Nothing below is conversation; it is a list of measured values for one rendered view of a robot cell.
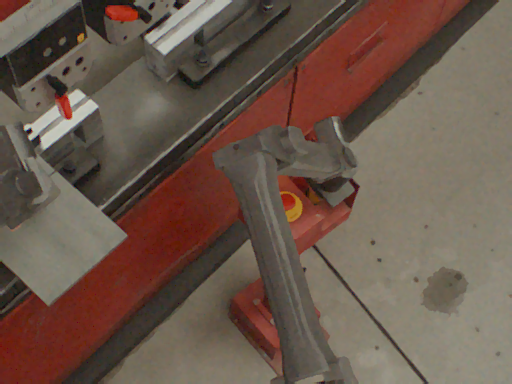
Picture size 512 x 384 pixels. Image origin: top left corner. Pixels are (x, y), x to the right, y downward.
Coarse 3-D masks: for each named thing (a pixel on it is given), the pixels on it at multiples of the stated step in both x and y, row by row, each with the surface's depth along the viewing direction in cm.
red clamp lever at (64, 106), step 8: (48, 80) 132; (56, 80) 131; (56, 88) 131; (64, 88) 131; (56, 96) 134; (64, 96) 134; (56, 104) 136; (64, 104) 135; (64, 112) 137; (72, 112) 139
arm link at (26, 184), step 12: (0, 132) 118; (12, 132) 120; (24, 132) 122; (0, 144) 119; (12, 144) 120; (24, 144) 121; (0, 156) 119; (12, 156) 118; (24, 156) 121; (36, 156) 123; (0, 168) 119; (24, 180) 115; (36, 180) 118; (24, 192) 114; (36, 192) 117
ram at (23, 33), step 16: (0, 0) 113; (16, 0) 116; (32, 0) 118; (64, 0) 124; (80, 0) 127; (0, 16) 115; (48, 16) 124; (16, 32) 120; (32, 32) 123; (0, 48) 120
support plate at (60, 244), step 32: (64, 192) 142; (32, 224) 139; (64, 224) 139; (96, 224) 140; (0, 256) 136; (32, 256) 136; (64, 256) 137; (96, 256) 137; (32, 288) 134; (64, 288) 134
